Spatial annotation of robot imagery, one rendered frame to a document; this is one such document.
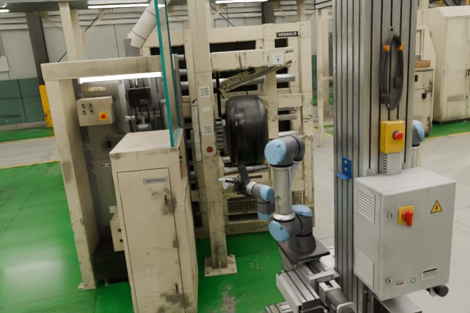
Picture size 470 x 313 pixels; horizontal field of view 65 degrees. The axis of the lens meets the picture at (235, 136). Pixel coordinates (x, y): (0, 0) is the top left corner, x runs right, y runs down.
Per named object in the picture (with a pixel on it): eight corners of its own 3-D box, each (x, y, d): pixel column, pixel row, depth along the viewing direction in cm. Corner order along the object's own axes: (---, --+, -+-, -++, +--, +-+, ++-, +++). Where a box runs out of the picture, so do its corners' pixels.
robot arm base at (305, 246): (321, 249, 200) (320, 233, 197) (295, 255, 196) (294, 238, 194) (308, 237, 214) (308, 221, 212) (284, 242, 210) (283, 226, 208)
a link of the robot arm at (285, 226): (303, 237, 194) (300, 136, 182) (284, 248, 185) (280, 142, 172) (286, 229, 203) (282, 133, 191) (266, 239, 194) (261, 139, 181)
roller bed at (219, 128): (203, 156, 328) (200, 123, 321) (203, 151, 342) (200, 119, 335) (225, 154, 329) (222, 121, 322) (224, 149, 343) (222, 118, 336)
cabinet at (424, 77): (388, 143, 645) (390, 71, 615) (368, 136, 699) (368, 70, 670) (431, 137, 666) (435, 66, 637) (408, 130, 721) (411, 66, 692)
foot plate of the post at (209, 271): (204, 277, 304) (204, 272, 303) (204, 258, 330) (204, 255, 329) (237, 273, 305) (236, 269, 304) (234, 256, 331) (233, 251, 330)
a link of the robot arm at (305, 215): (317, 228, 202) (317, 206, 199) (301, 238, 194) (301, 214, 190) (300, 222, 211) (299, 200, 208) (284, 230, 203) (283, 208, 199)
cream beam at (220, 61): (212, 72, 298) (210, 53, 295) (212, 70, 323) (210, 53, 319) (286, 66, 302) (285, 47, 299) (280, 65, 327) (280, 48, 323)
